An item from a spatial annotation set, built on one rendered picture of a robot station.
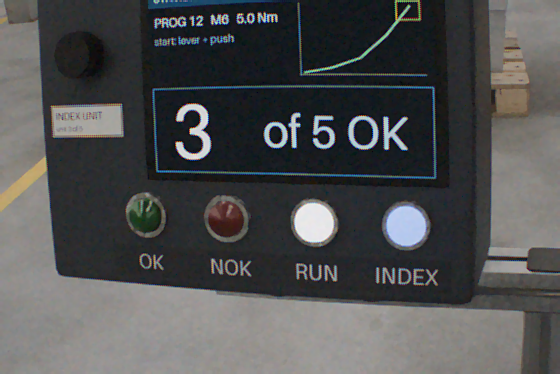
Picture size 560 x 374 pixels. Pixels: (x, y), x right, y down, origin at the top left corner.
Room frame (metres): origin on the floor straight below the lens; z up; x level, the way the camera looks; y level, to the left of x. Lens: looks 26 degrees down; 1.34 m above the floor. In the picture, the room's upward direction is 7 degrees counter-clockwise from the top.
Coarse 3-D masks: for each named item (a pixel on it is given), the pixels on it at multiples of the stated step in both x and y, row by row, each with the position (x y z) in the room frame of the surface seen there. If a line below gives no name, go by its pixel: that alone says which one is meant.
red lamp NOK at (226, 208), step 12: (216, 204) 0.44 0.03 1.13; (228, 204) 0.44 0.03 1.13; (240, 204) 0.44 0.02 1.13; (204, 216) 0.44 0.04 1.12; (216, 216) 0.44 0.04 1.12; (228, 216) 0.43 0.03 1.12; (240, 216) 0.44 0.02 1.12; (216, 228) 0.44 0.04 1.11; (228, 228) 0.43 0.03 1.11; (240, 228) 0.43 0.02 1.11; (228, 240) 0.44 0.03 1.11
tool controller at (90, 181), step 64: (64, 0) 0.51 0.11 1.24; (128, 0) 0.49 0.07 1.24; (192, 0) 0.48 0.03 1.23; (256, 0) 0.46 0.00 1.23; (320, 0) 0.45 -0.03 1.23; (384, 0) 0.44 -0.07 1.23; (448, 0) 0.43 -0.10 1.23; (64, 64) 0.49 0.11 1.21; (128, 64) 0.48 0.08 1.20; (192, 64) 0.47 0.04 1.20; (256, 64) 0.45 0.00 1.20; (320, 64) 0.44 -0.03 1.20; (384, 64) 0.43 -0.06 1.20; (448, 64) 0.42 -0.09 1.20; (64, 128) 0.49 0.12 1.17; (128, 128) 0.48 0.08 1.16; (256, 128) 0.45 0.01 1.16; (320, 128) 0.43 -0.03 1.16; (384, 128) 0.42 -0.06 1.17; (448, 128) 0.41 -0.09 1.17; (64, 192) 0.48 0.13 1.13; (128, 192) 0.47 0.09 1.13; (192, 192) 0.45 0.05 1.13; (256, 192) 0.44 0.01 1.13; (320, 192) 0.43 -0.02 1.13; (384, 192) 0.42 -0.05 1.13; (448, 192) 0.40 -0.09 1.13; (64, 256) 0.47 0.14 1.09; (128, 256) 0.46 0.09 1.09; (192, 256) 0.44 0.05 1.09; (256, 256) 0.43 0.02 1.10; (320, 256) 0.42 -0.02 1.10; (384, 256) 0.41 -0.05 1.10; (448, 256) 0.40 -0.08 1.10
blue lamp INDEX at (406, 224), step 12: (396, 204) 0.41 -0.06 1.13; (408, 204) 0.41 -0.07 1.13; (384, 216) 0.41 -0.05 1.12; (396, 216) 0.40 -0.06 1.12; (408, 216) 0.40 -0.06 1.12; (420, 216) 0.40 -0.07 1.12; (384, 228) 0.41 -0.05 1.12; (396, 228) 0.40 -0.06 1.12; (408, 228) 0.40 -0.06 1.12; (420, 228) 0.40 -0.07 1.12; (396, 240) 0.40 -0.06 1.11; (408, 240) 0.40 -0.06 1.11; (420, 240) 0.40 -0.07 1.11
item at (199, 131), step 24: (168, 96) 0.47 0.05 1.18; (192, 96) 0.46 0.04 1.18; (216, 96) 0.46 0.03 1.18; (168, 120) 0.47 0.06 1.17; (192, 120) 0.46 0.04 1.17; (216, 120) 0.46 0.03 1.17; (168, 144) 0.46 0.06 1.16; (192, 144) 0.46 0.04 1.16; (216, 144) 0.45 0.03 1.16; (168, 168) 0.46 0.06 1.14; (192, 168) 0.46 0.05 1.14; (216, 168) 0.45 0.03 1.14
